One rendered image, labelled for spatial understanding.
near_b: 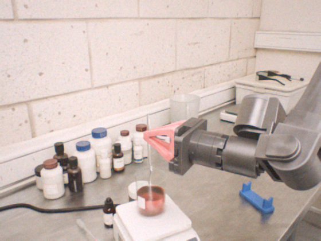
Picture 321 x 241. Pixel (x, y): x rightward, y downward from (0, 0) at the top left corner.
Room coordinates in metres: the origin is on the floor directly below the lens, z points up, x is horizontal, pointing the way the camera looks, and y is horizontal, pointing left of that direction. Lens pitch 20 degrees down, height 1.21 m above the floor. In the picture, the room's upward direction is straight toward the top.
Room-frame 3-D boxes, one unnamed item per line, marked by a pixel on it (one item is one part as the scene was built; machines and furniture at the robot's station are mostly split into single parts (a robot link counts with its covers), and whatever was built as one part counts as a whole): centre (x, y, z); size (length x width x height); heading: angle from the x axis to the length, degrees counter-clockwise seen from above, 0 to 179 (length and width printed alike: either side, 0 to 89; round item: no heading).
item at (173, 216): (0.49, 0.02, 0.83); 0.12 x 0.12 x 0.01; 27
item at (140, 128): (0.94, 0.07, 0.80); 0.06 x 0.06 x 0.11
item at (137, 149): (0.89, 0.07, 0.79); 0.03 x 0.03 x 0.08
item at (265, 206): (0.66, -0.25, 0.77); 0.10 x 0.03 x 0.04; 24
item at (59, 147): (0.79, 0.30, 0.80); 0.04 x 0.04 x 0.11
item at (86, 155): (0.78, 0.22, 0.81); 0.06 x 0.06 x 0.11
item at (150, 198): (0.51, 0.02, 0.88); 0.07 x 0.06 x 0.08; 5
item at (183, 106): (1.14, -0.10, 0.82); 0.18 x 0.13 x 0.15; 2
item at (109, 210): (0.57, 0.12, 0.78); 0.03 x 0.03 x 0.07
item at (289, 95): (1.56, -0.62, 0.82); 0.37 x 0.31 x 0.14; 135
